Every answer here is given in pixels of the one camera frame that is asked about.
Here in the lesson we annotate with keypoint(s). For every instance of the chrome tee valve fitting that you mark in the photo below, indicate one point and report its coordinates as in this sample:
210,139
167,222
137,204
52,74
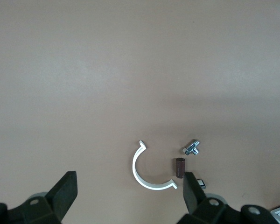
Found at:
191,148

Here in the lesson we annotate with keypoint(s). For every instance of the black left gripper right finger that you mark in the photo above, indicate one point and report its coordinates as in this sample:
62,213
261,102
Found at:
193,200

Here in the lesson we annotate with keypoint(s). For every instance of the dark brown plastic piece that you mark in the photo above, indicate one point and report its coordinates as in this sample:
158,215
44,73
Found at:
179,168

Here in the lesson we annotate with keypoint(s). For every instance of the black pushbutton white square cap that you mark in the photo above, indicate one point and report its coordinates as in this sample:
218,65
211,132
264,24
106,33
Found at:
201,183

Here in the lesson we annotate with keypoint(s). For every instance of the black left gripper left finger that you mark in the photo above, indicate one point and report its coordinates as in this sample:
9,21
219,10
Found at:
60,198

